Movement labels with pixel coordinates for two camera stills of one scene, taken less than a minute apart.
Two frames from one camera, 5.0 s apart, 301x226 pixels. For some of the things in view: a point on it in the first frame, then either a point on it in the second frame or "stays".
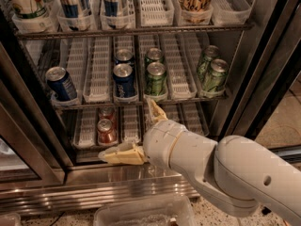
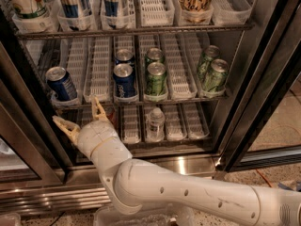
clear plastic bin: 167,211 stays
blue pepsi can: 61,83 stays
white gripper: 161,141 → 92,137
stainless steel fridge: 79,63 stays
